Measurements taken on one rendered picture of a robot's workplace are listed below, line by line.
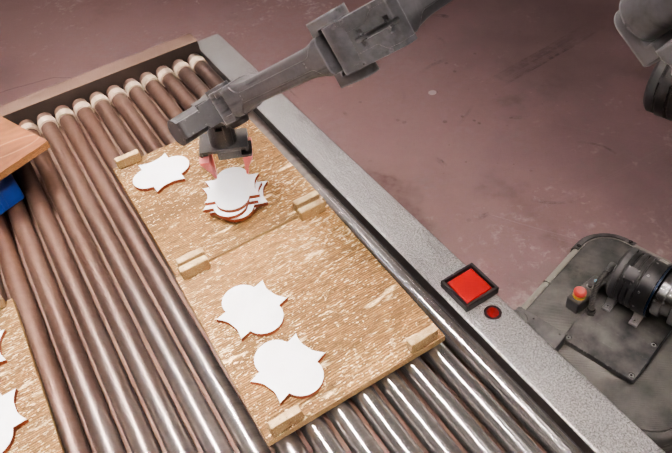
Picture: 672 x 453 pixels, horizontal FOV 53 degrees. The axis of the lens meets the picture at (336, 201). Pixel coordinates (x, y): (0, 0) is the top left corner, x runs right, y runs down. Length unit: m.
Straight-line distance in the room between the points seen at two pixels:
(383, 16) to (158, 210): 0.77
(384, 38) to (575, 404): 0.65
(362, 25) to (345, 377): 0.57
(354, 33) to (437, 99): 2.34
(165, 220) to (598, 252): 1.40
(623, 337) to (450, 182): 1.07
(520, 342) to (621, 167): 1.85
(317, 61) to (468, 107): 2.25
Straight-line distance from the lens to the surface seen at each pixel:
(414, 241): 1.36
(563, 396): 1.18
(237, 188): 1.45
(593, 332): 2.08
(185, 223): 1.46
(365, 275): 1.28
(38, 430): 1.27
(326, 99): 3.35
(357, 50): 0.97
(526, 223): 2.69
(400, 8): 0.95
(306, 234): 1.37
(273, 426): 1.10
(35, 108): 2.00
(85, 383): 1.31
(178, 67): 2.01
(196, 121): 1.32
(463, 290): 1.27
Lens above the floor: 1.92
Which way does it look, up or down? 44 degrees down
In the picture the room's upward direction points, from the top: 8 degrees counter-clockwise
